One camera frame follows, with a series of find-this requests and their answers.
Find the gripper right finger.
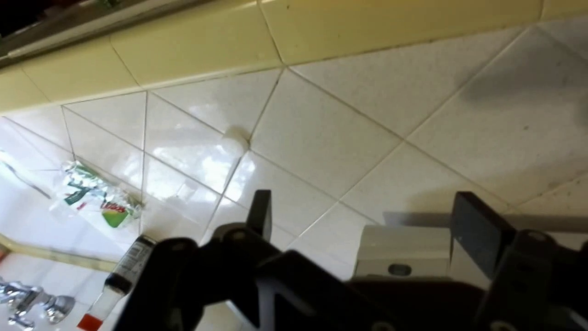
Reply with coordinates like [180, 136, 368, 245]
[452, 192, 588, 331]

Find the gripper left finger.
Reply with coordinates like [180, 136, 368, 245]
[114, 189, 283, 331]

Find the white plastic block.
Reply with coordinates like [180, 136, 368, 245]
[353, 224, 454, 279]

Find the small white cap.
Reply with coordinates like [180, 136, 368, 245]
[221, 128, 249, 155]

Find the black white tube red cap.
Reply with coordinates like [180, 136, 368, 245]
[77, 235, 157, 331]

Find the crumpled clear printed plastic wrapper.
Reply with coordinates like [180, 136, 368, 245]
[50, 160, 143, 229]

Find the chrome tap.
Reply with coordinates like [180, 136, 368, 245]
[0, 276, 76, 331]

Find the window frame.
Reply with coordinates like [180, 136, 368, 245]
[0, 0, 219, 66]

